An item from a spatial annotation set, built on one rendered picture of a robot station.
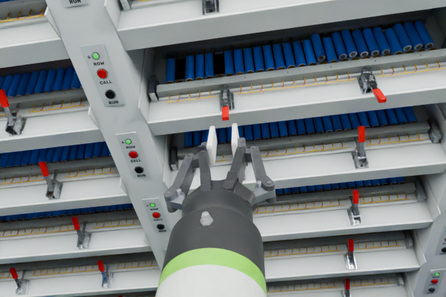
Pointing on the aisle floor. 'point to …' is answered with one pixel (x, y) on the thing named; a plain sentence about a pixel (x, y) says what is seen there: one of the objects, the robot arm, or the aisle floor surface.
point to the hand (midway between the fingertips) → (223, 142)
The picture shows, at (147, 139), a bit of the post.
